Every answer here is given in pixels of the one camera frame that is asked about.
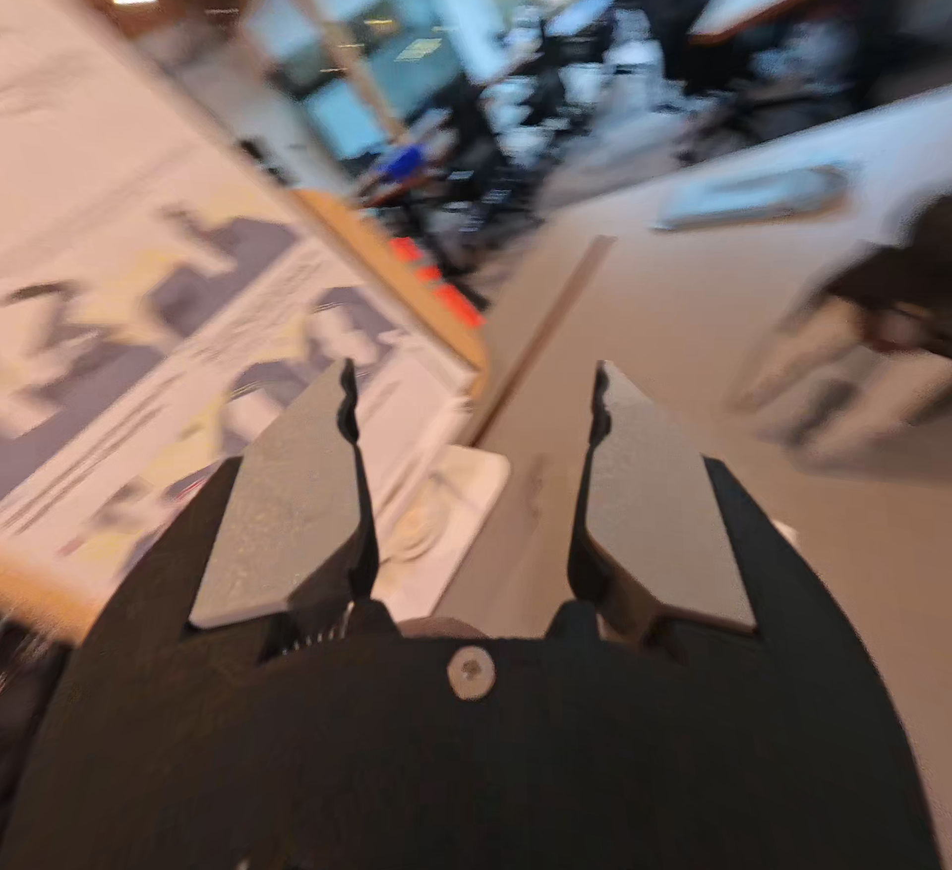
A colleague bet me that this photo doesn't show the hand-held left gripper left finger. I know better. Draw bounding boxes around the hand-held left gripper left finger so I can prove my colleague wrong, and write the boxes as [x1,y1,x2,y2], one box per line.
[189,358,380,629]

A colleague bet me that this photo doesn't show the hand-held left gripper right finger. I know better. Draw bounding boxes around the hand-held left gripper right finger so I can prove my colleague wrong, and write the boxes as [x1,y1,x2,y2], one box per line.
[569,360,757,633]

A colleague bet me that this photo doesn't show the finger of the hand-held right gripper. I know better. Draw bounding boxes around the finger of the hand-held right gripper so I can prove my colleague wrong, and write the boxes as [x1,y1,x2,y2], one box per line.
[729,357,875,443]
[770,293,879,384]

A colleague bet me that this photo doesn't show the orange floor tape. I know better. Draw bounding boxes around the orange floor tape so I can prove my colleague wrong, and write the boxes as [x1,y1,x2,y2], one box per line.
[390,236,486,330]

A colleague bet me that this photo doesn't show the printed paper sheet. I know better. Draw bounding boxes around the printed paper sheet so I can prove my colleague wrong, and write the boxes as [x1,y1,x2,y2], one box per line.
[0,0,477,588]

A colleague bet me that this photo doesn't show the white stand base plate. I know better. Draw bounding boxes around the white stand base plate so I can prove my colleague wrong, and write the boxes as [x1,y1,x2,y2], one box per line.
[372,445,513,622]

